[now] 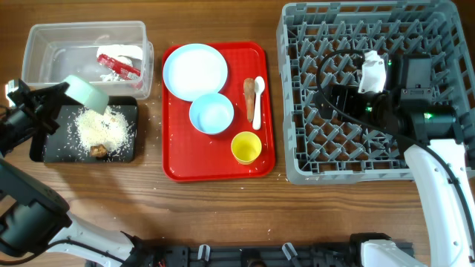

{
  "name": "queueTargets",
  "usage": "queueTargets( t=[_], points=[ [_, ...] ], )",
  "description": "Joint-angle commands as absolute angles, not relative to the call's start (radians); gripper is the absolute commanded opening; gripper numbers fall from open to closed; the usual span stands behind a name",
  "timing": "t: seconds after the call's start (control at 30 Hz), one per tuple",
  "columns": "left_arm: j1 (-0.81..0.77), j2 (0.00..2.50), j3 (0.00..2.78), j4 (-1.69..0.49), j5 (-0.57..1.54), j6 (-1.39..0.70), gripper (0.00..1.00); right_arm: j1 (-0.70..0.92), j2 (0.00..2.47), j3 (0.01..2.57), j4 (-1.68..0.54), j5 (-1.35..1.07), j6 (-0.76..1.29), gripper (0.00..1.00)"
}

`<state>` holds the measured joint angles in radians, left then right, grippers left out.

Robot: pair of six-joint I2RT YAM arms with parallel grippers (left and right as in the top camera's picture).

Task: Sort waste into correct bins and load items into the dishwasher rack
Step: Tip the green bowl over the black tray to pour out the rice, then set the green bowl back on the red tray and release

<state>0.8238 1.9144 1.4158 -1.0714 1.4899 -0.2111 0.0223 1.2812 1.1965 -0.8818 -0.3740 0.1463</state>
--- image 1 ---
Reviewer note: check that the black tray bin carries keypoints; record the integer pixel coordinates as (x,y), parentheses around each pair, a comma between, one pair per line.
(48,148)

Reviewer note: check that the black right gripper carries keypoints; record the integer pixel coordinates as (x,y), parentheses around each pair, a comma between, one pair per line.
(348,95)

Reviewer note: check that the white plastic spoon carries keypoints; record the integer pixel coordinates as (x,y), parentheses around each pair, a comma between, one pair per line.
(259,89)

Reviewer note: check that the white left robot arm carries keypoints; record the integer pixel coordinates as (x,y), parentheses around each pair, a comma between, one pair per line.
(40,220)

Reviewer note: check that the white rice pile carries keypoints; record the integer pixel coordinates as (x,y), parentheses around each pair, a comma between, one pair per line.
(111,129)

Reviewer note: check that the clear plastic bin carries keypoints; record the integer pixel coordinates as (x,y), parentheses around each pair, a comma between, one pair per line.
(55,51)

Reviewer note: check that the brown food scrap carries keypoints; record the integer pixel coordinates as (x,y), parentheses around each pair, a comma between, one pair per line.
(98,151)

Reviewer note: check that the large light blue plate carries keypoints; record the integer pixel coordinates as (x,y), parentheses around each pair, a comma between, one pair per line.
(193,70)

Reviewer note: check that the light green bowl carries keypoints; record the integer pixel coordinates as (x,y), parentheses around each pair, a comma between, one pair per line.
(86,94)

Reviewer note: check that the yellow plastic cup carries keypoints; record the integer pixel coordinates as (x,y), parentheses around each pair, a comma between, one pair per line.
(246,147)

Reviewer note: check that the red serving tray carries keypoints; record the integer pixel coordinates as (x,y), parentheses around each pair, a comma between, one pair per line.
(191,156)

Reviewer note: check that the grey dishwasher rack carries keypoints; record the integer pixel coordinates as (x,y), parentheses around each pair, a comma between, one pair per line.
(312,40)

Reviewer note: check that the red and white wrapper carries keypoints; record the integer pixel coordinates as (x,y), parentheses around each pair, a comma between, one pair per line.
(118,65)

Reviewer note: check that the small light blue bowl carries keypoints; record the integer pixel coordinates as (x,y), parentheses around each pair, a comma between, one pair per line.
(211,113)

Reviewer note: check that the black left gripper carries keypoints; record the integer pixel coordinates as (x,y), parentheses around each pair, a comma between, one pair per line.
(50,104)

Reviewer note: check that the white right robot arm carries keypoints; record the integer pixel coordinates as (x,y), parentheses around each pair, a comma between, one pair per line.
(438,185)

